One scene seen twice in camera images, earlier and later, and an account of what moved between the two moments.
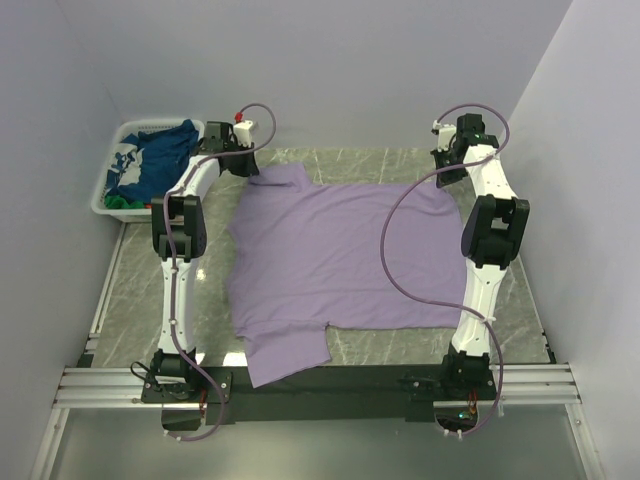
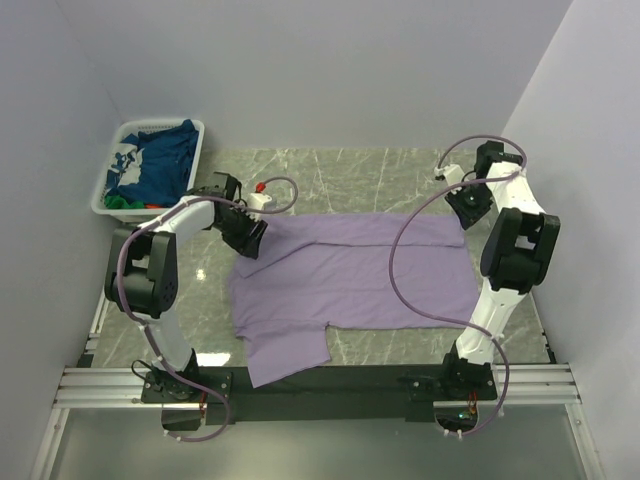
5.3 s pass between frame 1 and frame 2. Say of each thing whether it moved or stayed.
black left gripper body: moved
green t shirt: stayed
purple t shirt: moved
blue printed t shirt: stayed
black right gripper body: moved
